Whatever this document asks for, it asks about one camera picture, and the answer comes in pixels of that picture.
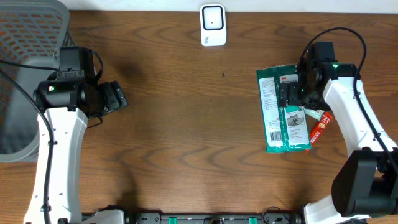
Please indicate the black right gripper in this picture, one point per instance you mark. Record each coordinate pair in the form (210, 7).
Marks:
(294, 98)

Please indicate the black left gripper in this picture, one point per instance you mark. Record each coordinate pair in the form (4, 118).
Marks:
(115, 96)

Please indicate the white teal snack packet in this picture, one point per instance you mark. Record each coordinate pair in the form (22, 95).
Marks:
(316, 114)

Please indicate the green white barcode packet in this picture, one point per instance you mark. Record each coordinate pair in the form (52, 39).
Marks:
(285, 129)

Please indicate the red white snack packet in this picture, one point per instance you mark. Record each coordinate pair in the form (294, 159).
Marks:
(319, 128)

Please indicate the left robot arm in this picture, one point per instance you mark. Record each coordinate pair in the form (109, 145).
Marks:
(65, 108)

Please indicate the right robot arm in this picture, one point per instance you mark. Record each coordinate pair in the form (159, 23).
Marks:
(366, 185)

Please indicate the white barcode scanner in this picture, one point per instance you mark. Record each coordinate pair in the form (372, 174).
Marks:
(213, 25)

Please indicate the grey plastic mesh basket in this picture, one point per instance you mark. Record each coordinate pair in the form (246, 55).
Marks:
(32, 33)

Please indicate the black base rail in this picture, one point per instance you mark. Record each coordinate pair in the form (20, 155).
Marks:
(202, 219)

